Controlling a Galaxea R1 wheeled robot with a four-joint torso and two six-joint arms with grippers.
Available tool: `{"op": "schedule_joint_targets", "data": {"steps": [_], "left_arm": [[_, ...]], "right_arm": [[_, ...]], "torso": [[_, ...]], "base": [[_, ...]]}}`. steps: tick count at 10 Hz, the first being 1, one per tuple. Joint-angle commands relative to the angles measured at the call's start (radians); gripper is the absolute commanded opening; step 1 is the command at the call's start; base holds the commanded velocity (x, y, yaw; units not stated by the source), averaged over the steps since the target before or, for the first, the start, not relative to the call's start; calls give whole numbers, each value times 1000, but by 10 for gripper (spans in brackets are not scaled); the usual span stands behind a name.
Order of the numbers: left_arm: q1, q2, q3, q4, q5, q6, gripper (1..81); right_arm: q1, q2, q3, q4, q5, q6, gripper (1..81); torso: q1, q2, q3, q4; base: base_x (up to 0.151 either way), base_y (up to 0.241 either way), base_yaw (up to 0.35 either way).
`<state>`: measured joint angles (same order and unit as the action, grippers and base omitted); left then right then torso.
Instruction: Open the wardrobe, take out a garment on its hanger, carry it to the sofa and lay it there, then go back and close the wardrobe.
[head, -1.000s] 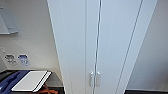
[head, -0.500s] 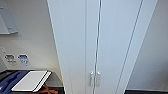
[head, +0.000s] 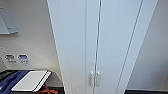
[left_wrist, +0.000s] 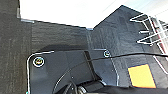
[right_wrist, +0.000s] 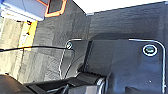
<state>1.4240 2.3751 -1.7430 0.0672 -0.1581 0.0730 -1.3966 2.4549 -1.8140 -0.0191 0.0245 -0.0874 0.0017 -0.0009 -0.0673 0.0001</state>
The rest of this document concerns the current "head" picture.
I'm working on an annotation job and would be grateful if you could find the white wardrobe door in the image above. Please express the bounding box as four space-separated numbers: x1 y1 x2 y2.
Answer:
54 0 101 94
95 0 148 94

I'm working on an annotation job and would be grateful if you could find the white flat board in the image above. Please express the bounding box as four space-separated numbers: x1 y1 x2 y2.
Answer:
10 69 53 93

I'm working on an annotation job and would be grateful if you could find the white wardrobe cabinet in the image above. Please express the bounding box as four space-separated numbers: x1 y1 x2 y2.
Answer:
46 0 160 94

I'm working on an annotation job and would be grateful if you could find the blue moulded tray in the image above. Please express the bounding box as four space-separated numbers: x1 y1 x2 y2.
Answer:
0 70 30 94

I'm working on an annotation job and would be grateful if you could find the wall socket with blue label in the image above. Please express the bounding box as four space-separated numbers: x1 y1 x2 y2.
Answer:
17 53 31 67

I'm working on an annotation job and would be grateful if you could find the white wall socket plate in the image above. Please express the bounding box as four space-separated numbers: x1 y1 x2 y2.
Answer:
3 53 18 66

